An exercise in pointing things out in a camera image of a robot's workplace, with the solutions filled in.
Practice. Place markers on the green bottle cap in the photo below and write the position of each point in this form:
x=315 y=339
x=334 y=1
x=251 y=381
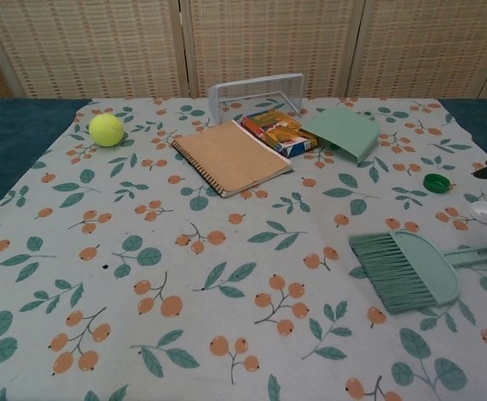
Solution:
x=437 y=183

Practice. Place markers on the floral leaf print tablecloth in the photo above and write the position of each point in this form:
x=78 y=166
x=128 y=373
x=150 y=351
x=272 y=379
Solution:
x=184 y=271

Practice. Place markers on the colourful printed cardboard box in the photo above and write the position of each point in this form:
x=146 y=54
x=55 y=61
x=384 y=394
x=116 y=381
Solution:
x=280 y=131

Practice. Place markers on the clear plastic box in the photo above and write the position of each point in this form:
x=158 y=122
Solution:
x=255 y=89

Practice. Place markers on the yellow tennis ball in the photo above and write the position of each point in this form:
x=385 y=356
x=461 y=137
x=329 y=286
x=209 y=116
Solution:
x=106 y=130

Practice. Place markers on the brown spiral notebook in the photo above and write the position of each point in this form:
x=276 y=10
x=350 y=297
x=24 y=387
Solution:
x=232 y=158

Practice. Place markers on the white plastic bottle cap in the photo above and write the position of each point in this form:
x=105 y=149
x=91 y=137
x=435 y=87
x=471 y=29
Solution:
x=486 y=213

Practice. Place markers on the light green dustpan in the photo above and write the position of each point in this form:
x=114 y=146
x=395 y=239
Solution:
x=343 y=133

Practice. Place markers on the woven bamboo folding screen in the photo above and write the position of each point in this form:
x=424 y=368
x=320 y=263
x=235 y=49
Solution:
x=247 y=46

